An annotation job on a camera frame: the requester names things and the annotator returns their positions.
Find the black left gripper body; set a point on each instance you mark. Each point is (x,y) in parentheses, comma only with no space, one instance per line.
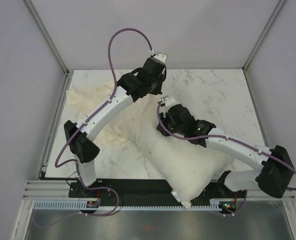
(156,85)

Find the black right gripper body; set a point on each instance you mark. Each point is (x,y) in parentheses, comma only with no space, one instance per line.
(167,122)

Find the white pillow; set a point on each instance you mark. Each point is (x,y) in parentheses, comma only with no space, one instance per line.
(187,168)

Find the cream yellow pillowcase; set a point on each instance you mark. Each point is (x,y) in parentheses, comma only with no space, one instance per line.
(122,127)

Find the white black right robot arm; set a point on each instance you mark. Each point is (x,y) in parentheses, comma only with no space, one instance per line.
(271,169)

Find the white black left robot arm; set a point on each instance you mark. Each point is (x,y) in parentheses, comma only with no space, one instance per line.
(131,86)

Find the blue white pillow label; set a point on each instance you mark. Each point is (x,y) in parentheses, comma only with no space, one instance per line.
(176,196)

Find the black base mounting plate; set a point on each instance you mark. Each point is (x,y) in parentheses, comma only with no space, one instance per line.
(147,192)

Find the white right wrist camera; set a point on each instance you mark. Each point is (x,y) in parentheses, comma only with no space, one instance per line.
(167,102)

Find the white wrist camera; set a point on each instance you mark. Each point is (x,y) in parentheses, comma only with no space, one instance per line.
(162,57)
(167,102)

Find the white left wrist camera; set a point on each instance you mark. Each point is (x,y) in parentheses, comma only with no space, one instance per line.
(162,57)

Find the aluminium front rail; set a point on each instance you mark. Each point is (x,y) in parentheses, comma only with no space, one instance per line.
(59,190)

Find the left aluminium frame post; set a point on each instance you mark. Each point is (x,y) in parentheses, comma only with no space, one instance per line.
(45,34)

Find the aluminium frame post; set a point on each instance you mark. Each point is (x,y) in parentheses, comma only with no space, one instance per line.
(45,34)
(265,32)

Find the white slotted cable duct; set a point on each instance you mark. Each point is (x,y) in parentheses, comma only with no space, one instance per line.
(87,205)

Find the right aluminium frame post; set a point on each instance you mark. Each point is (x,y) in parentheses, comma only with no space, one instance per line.
(265,32)

